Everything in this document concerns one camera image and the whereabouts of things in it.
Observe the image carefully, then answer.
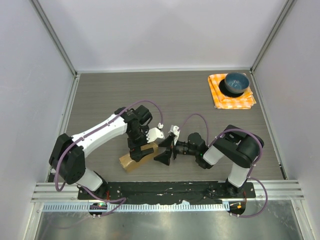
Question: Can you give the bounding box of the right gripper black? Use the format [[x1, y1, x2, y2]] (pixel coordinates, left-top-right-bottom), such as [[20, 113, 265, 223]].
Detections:
[[154, 134, 199, 165]]

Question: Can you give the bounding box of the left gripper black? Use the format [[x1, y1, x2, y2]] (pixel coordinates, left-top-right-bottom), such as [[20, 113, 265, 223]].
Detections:
[[127, 126, 154, 162]]

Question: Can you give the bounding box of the brown cardboard express box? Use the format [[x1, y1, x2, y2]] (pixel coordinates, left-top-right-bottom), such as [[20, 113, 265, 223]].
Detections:
[[118, 141, 160, 173]]

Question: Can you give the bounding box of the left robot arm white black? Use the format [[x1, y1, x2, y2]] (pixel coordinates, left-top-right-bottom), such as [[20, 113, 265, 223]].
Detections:
[[48, 105, 154, 200]]

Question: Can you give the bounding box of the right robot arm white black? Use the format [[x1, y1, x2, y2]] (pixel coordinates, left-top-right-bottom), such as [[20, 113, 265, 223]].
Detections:
[[153, 124, 265, 198]]

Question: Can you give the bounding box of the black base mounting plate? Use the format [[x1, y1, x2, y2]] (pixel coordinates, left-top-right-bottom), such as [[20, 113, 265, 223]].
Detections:
[[78, 181, 256, 204]]

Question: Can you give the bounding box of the orange checkered cloth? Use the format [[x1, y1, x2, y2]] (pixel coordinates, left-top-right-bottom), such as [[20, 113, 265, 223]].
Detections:
[[207, 73, 257, 110]]

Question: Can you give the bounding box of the blue ceramic bowl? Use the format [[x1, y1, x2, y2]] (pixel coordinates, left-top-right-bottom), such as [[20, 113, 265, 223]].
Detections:
[[224, 72, 250, 94]]

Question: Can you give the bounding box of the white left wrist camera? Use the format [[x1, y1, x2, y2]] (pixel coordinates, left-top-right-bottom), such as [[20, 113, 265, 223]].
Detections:
[[146, 123, 165, 144]]

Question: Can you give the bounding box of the white slotted cable duct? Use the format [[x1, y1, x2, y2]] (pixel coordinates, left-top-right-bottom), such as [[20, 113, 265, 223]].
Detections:
[[42, 201, 230, 213]]

